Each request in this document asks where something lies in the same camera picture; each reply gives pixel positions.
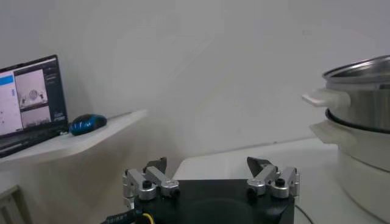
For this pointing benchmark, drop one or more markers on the black laptop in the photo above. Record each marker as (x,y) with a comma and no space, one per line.
(36,100)

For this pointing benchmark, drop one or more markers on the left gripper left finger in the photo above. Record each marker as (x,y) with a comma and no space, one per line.
(158,179)

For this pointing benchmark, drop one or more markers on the white electric cooker pot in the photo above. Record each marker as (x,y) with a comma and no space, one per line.
(365,152)

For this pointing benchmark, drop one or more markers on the stainless steel steamer basket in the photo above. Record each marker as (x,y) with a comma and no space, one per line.
(365,103)

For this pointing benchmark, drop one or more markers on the white side table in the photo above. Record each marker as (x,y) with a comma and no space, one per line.
(100,134)

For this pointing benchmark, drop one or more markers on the blue computer mouse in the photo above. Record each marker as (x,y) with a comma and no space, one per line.
(86,124)

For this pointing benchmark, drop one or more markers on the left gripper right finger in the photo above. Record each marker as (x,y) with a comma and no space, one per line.
(265,176)

